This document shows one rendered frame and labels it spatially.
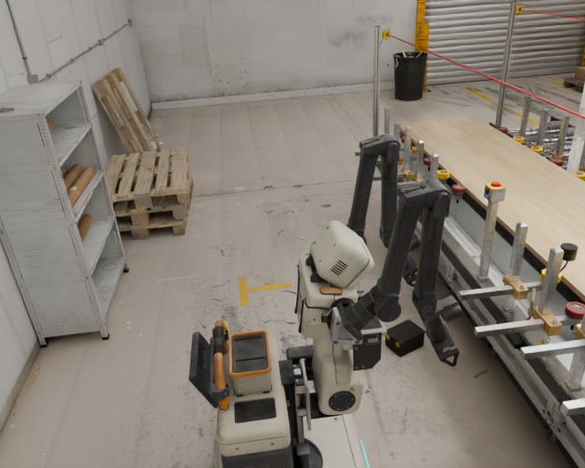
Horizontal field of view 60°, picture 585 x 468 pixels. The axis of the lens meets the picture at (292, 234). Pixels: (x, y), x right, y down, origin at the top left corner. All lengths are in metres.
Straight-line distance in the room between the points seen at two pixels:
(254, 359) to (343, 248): 0.57
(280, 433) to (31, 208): 2.10
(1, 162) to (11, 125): 0.23
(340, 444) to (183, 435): 0.92
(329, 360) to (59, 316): 2.22
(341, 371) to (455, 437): 1.14
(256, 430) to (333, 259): 0.64
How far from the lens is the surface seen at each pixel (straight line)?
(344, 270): 1.67
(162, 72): 9.45
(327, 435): 2.51
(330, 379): 1.94
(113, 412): 3.23
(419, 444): 2.87
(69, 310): 3.67
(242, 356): 1.97
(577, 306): 2.35
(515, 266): 2.46
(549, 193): 3.36
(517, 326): 2.25
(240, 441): 1.88
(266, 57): 9.37
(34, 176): 3.26
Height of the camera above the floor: 2.20
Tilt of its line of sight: 28 degrees down
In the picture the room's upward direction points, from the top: 4 degrees counter-clockwise
